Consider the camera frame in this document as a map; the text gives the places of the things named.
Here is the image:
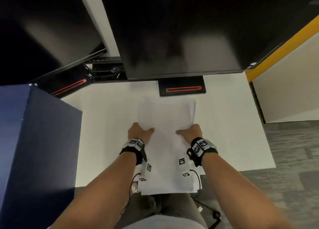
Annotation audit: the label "person's left hand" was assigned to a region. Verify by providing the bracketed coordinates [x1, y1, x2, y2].
[128, 123, 155, 144]

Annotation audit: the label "person's right hand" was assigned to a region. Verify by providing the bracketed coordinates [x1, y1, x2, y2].
[175, 124, 203, 145]

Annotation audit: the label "stack of white paper sheets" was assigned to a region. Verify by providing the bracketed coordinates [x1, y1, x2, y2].
[137, 97, 203, 196]

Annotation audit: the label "person's right forearm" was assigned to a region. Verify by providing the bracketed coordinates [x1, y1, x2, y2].
[201, 153, 301, 229]

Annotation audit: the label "person's left forearm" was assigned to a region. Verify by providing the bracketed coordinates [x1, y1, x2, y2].
[50, 152, 140, 229]

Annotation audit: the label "black wristband with marker tags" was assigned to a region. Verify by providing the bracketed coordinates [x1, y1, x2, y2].
[187, 137, 219, 167]
[119, 138, 148, 165]

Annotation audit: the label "black monitor stand red stripe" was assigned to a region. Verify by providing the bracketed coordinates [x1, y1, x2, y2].
[159, 76, 207, 97]
[32, 69, 92, 99]

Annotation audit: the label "person's grey trousers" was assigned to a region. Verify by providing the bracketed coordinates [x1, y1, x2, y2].
[120, 192, 208, 229]

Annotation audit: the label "person's light grey shirt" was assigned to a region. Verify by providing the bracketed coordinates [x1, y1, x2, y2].
[123, 214, 203, 229]

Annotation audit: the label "large black computer monitor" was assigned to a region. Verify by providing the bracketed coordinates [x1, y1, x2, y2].
[0, 0, 108, 87]
[100, 0, 319, 81]

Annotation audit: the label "white partition with yellow edge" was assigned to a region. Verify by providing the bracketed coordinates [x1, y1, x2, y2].
[75, 0, 123, 58]
[245, 15, 319, 124]

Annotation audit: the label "dark blue box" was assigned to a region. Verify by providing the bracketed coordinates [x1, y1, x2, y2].
[0, 84, 83, 229]

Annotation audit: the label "white wrist camera with markers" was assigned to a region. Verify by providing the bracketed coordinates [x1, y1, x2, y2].
[132, 162, 153, 194]
[178, 158, 203, 190]

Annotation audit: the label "black cable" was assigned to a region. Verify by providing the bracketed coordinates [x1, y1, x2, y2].
[189, 170, 222, 224]
[121, 173, 141, 215]

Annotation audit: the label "bundle of black monitor cables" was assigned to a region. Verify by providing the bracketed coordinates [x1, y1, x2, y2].
[83, 56, 126, 79]

